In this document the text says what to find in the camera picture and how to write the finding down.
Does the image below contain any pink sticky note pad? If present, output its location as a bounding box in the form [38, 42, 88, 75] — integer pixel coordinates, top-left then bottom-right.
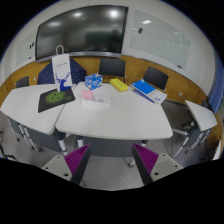
[81, 90, 93, 99]

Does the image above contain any white left table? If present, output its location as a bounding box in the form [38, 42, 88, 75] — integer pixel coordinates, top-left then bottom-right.
[0, 84, 65, 134]

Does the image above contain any black green mouse pad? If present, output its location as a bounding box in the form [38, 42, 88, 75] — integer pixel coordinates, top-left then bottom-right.
[38, 89, 75, 112]

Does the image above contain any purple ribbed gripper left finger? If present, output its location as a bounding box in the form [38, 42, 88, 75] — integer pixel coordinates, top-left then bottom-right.
[64, 144, 91, 185]

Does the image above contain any black chair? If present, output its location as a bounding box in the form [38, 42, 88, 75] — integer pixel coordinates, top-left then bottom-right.
[143, 67, 169, 91]
[98, 58, 126, 79]

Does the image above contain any white centre table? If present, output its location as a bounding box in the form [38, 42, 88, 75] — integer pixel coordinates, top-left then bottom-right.
[56, 82, 173, 140]

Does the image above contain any blue tissue box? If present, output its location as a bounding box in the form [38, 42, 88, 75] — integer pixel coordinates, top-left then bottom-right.
[85, 73, 103, 90]

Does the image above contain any white table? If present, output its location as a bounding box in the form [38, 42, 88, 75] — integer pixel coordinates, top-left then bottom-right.
[0, 84, 65, 134]
[56, 82, 173, 140]
[185, 100, 217, 131]

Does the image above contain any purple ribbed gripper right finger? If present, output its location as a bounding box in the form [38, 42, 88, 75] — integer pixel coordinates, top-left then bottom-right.
[132, 143, 159, 185]

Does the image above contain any glass whiteboard on wall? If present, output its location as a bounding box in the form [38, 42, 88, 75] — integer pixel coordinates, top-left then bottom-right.
[130, 10, 190, 69]

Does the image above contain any blue book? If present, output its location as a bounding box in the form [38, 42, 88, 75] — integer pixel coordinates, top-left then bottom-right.
[131, 79, 155, 95]

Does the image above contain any black chair centre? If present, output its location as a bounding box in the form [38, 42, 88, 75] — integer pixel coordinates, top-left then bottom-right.
[98, 58, 126, 79]

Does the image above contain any white paper bag blue deer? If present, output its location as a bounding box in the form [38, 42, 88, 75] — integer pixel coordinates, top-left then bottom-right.
[52, 45, 72, 92]

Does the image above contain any large black wall television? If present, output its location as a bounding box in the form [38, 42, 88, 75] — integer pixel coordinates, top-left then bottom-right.
[36, 5, 128, 60]

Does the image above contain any white right side table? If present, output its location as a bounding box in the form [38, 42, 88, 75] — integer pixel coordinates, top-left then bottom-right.
[185, 100, 217, 131]

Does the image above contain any blue patterned chair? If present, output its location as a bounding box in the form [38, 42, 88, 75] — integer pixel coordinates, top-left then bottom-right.
[37, 59, 87, 85]

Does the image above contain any white blue box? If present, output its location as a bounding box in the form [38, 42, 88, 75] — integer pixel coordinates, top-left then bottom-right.
[131, 86, 167, 105]

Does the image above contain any black chair right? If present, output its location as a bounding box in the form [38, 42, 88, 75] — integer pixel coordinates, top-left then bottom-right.
[143, 67, 169, 91]

